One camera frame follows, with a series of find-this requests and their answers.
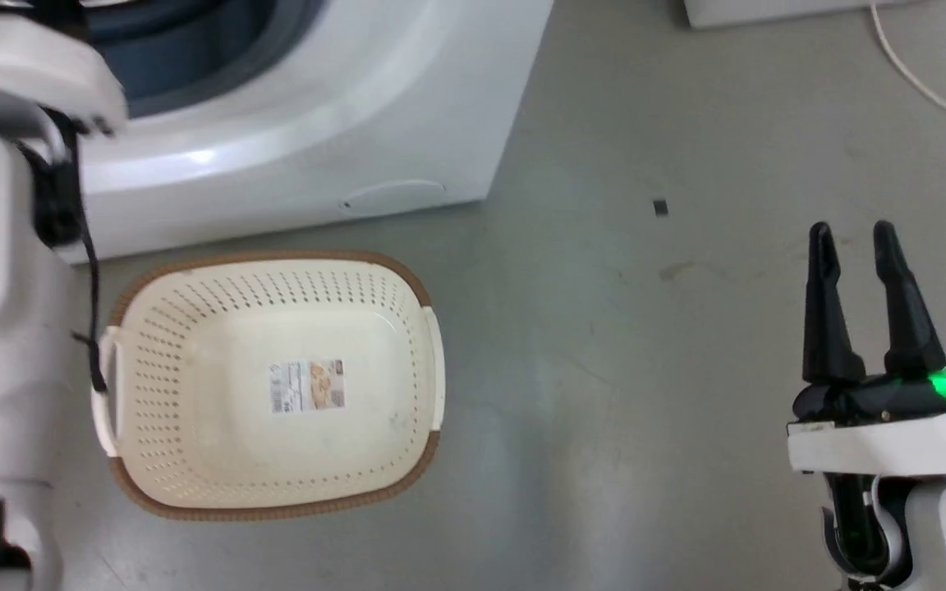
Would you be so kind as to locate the white flat appliance base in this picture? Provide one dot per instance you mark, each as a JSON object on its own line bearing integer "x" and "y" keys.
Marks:
{"x": 769, "y": 10}

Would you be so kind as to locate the paper product label sticker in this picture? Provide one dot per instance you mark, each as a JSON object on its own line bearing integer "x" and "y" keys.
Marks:
{"x": 309, "y": 386}

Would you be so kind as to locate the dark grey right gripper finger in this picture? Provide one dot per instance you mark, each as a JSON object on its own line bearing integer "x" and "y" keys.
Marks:
{"x": 910, "y": 328}
{"x": 826, "y": 328}

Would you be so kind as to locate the small black floor scrap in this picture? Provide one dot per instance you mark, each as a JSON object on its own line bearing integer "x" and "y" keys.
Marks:
{"x": 660, "y": 208}

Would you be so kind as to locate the grey washing machine door gasket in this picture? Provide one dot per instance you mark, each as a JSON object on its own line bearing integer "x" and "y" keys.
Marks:
{"x": 194, "y": 49}

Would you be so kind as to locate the white washing machine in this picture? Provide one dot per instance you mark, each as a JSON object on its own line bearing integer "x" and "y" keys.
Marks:
{"x": 342, "y": 107}

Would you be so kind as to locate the cream perforated laundry basket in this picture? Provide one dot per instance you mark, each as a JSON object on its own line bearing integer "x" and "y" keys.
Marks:
{"x": 218, "y": 443}

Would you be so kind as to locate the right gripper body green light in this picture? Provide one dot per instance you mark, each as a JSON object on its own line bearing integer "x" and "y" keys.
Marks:
{"x": 884, "y": 443}

